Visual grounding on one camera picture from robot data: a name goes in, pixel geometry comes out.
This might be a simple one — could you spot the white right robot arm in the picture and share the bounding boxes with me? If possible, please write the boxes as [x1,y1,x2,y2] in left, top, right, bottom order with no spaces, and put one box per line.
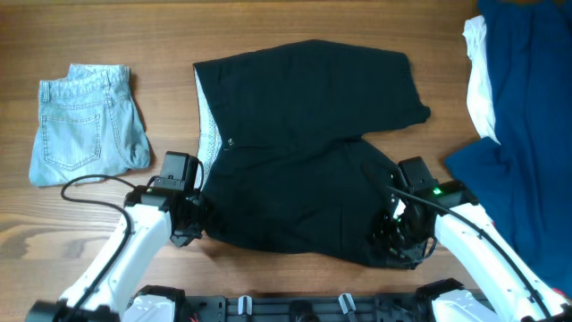
[375,181,571,321]

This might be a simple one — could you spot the light blue folded jeans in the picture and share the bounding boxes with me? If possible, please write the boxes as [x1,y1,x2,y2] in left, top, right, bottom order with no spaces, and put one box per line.
[29,64,151,187]

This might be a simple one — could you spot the dark green shorts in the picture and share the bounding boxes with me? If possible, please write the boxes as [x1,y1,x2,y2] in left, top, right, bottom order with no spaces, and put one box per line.
[194,40,431,269]

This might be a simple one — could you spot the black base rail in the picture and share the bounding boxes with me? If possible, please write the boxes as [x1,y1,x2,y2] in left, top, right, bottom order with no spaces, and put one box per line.
[101,279,500,322]

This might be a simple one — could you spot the white garment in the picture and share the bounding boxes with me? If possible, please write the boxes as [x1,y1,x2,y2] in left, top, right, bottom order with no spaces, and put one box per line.
[462,15,499,144]

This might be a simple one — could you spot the blue garment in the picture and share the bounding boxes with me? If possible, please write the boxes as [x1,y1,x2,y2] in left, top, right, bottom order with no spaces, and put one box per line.
[445,1,571,294]

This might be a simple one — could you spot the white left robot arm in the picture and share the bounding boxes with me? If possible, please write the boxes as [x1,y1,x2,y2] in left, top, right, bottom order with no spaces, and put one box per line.
[26,185,206,321]

